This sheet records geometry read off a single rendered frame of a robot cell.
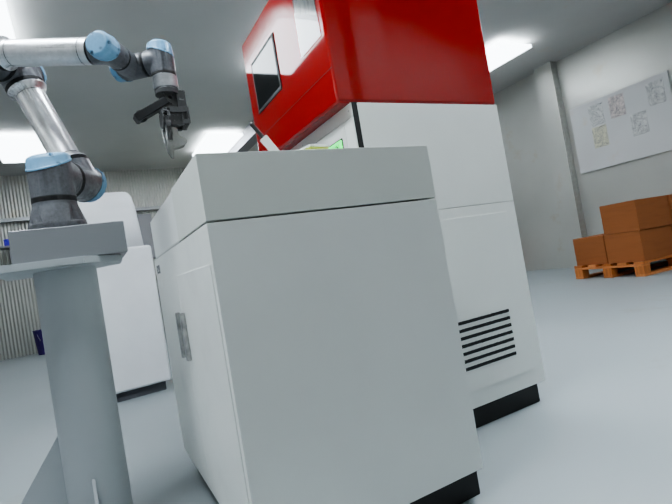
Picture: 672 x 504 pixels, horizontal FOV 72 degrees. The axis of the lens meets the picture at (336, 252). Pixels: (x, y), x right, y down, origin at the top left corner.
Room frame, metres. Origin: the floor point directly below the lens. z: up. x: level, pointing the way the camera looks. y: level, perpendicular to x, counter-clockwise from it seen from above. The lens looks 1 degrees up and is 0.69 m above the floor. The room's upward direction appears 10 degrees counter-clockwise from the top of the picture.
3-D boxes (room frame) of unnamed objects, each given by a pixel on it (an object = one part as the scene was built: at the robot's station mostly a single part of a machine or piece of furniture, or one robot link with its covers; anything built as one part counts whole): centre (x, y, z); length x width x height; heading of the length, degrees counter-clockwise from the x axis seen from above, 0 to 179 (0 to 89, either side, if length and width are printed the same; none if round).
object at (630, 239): (5.61, -3.62, 0.41); 1.35 x 0.96 x 0.83; 119
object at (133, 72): (1.43, 0.54, 1.40); 0.11 x 0.11 x 0.08; 85
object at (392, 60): (2.08, -0.23, 1.52); 0.81 x 0.75 x 0.60; 28
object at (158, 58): (1.44, 0.44, 1.41); 0.09 x 0.08 x 0.11; 85
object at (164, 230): (1.55, 0.51, 0.89); 0.55 x 0.09 x 0.14; 28
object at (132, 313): (3.49, 1.77, 0.75); 0.79 x 0.68 x 1.50; 28
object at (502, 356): (2.09, -0.25, 0.41); 0.82 x 0.70 x 0.82; 28
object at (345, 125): (1.93, 0.05, 1.02); 0.81 x 0.03 x 0.40; 28
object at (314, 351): (1.54, 0.21, 0.41); 0.96 x 0.64 x 0.82; 28
